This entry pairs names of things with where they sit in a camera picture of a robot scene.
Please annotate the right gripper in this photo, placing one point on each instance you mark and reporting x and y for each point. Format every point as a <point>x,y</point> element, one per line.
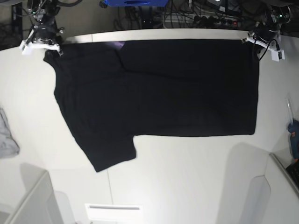
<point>46,37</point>

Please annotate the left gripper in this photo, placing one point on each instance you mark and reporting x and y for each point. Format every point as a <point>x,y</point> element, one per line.
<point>264,36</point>

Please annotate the black T-shirt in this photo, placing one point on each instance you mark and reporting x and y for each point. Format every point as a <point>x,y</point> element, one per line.
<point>183,88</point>

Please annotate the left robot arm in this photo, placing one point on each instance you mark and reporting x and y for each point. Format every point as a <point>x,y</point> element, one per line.
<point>276,14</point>

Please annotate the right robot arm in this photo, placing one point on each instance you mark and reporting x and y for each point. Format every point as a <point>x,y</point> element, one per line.
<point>44,11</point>

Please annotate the black power strip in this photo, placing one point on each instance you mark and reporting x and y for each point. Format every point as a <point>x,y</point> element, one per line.
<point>208,20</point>

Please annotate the blue box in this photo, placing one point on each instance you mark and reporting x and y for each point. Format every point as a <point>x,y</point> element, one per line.
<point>135,3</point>

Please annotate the blue glue gun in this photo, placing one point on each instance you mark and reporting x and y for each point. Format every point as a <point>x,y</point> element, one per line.
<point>293,129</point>

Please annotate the grey cloth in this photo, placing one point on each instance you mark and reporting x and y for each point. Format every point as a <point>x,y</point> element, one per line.
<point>8,146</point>

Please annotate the black keyboard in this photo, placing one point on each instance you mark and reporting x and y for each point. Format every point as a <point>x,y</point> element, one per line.
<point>293,171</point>

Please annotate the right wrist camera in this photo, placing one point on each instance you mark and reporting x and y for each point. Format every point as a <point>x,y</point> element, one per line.
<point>26,47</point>

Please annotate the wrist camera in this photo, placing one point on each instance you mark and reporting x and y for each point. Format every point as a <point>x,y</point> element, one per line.
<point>26,47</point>
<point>277,55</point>

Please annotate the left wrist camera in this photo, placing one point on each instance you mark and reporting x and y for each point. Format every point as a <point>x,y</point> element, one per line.
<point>277,55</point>

